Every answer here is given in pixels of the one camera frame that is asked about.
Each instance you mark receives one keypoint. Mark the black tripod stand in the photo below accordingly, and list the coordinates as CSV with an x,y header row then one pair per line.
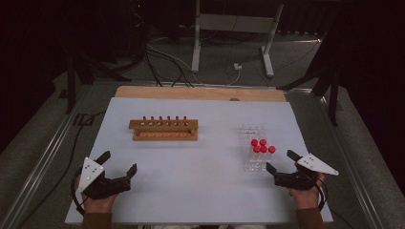
x,y
71,82
332,95

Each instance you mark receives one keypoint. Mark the clear plastic tube rack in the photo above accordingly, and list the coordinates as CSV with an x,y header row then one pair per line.
x,y
254,149

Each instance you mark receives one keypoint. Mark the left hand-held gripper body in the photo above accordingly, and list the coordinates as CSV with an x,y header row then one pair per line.
x,y
105,187

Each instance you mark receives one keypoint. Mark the light blue table mat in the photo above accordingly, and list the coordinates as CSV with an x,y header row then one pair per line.
x,y
197,178

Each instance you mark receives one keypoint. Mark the person's left hand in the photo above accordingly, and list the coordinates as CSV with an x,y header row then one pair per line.
x,y
100,204

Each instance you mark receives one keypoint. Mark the metal floor rail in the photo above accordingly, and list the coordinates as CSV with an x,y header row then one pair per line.
x,y
38,168
353,171

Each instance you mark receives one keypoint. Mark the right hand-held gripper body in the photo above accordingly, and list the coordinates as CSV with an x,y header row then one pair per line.
x,y
296,179

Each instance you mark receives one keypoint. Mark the red-capped test tube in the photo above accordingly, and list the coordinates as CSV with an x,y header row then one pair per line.
x,y
272,149
264,149
257,149
254,142
263,142

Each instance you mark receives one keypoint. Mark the person's right hand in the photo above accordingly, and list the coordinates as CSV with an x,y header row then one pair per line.
x,y
304,198

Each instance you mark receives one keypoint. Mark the grey metal stand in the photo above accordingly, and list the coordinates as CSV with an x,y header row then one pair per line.
x,y
235,24

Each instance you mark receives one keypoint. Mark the wooden test tube rack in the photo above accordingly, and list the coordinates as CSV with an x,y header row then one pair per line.
x,y
164,129

